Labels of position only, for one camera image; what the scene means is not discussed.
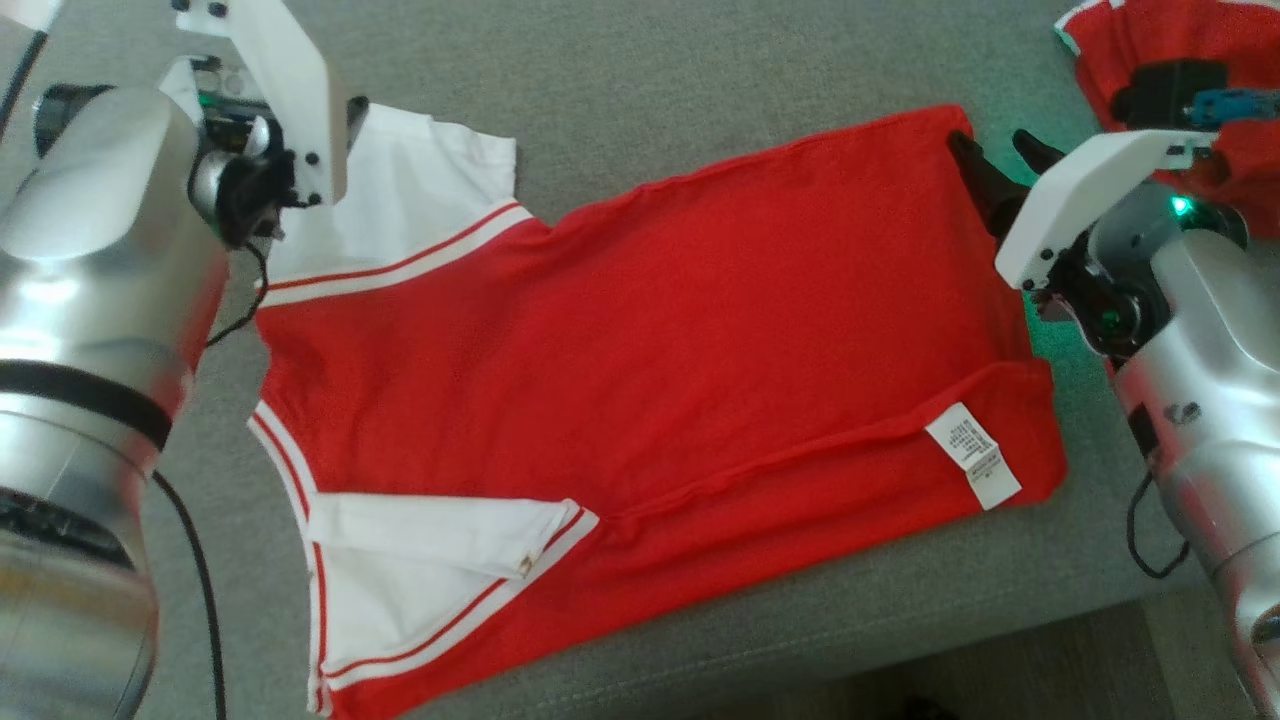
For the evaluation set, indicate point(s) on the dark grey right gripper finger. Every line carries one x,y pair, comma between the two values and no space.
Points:
1038,150
990,185

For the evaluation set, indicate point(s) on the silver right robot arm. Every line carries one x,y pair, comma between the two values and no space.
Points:
1200,400

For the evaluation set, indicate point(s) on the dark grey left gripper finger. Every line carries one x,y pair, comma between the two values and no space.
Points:
357,120

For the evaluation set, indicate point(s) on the red and white T-shirt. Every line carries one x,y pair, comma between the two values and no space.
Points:
650,350

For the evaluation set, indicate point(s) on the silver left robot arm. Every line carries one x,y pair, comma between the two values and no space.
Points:
90,300

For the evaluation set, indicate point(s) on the red Bulls print shorts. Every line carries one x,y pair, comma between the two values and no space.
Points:
1150,30

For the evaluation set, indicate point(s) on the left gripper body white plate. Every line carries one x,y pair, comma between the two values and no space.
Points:
290,90

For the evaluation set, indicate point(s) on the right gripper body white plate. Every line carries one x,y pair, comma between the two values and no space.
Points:
1080,190

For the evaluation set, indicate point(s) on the large grey sofa seat cushion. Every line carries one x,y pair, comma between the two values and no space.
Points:
650,60

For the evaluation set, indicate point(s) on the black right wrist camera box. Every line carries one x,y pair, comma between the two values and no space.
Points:
1165,90

